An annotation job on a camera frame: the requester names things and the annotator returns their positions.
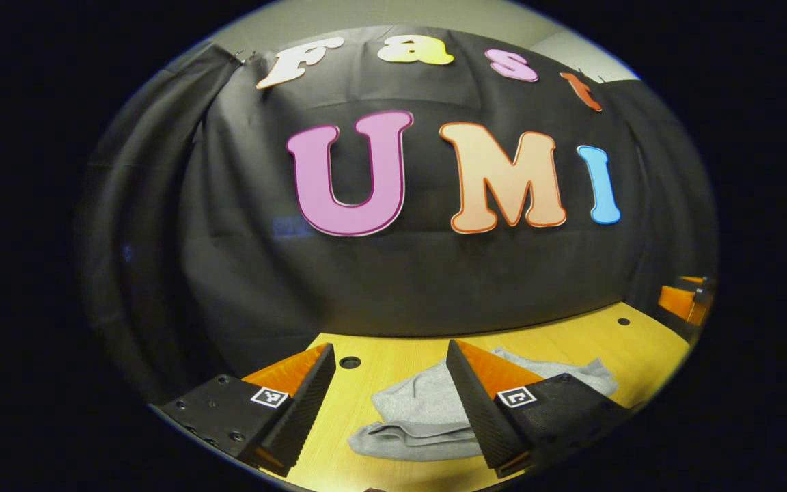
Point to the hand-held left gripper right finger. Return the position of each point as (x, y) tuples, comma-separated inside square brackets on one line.
[(482, 417)]

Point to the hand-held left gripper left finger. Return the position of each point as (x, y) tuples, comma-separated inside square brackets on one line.
[(301, 417)]

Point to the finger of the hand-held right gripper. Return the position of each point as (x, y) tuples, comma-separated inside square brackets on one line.
[(677, 302), (702, 280)]

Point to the grey sweatshirt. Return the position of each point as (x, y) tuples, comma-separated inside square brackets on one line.
[(414, 410)]

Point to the black backdrop cloth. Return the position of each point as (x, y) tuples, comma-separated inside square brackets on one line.
[(400, 287)]

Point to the metal backdrop clip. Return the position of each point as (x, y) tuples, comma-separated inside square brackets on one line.
[(249, 57), (588, 74)]

